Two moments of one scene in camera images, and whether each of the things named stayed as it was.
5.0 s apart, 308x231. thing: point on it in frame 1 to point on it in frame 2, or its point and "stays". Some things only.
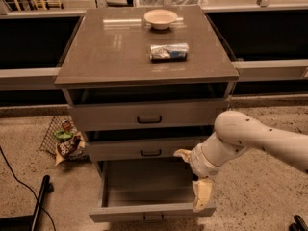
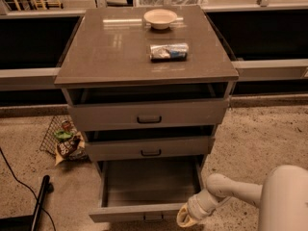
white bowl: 160,18 stays
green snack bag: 63,135 stays
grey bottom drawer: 145,189 stays
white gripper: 199,163 to 194,204
